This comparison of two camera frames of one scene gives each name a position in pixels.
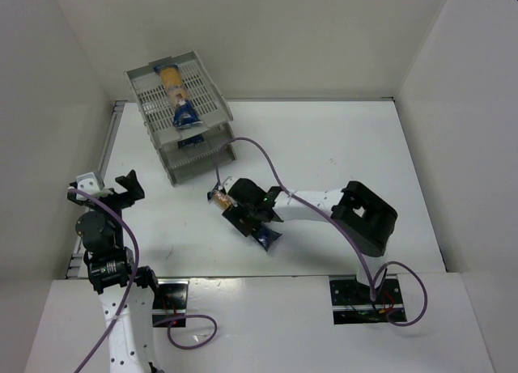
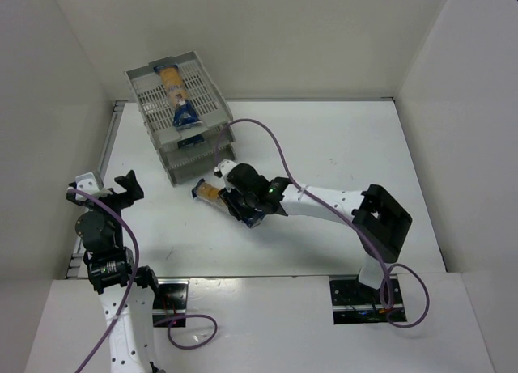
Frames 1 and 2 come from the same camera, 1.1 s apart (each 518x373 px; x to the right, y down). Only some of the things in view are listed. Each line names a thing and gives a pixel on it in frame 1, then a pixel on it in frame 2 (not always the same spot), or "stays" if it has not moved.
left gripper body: x=112 y=199 stays
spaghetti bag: x=185 y=114 stays
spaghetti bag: x=220 y=197 → x=209 y=194
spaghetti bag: x=190 y=141 stays
